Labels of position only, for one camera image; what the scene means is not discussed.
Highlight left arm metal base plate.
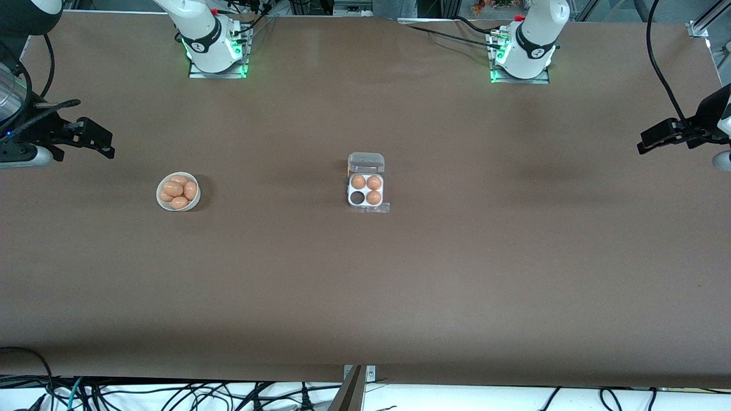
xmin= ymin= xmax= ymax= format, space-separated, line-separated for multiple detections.
xmin=488 ymin=31 xmax=552 ymax=85

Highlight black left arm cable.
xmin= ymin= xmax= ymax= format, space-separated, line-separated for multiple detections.
xmin=646 ymin=0 xmax=689 ymax=124

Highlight aluminium frame bracket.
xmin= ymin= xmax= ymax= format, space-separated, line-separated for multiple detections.
xmin=687 ymin=0 xmax=731 ymax=38

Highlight black looping floor cable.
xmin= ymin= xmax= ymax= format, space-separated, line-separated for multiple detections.
xmin=0 ymin=346 xmax=55 ymax=411

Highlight metal mount bracket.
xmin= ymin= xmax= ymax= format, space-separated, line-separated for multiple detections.
xmin=343 ymin=365 xmax=376 ymax=384

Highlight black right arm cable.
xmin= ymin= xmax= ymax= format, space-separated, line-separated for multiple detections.
xmin=0 ymin=34 xmax=82 ymax=138

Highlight white round bowl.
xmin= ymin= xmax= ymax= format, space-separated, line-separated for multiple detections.
xmin=156 ymin=172 xmax=201 ymax=212

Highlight clear plastic egg box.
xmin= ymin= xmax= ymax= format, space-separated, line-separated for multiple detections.
xmin=347 ymin=152 xmax=387 ymax=208

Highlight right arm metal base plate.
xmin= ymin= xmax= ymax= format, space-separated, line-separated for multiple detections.
xmin=188 ymin=29 xmax=250 ymax=79

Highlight teal floor cable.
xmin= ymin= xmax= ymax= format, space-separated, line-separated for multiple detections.
xmin=66 ymin=377 xmax=85 ymax=411

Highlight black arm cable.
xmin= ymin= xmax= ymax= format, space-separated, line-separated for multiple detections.
xmin=646 ymin=0 xmax=689 ymax=124
xmin=0 ymin=34 xmax=82 ymax=138

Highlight black base cable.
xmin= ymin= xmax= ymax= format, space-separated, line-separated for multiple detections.
xmin=226 ymin=0 xmax=278 ymax=36
xmin=454 ymin=15 xmax=504 ymax=36
xmin=407 ymin=24 xmax=499 ymax=45

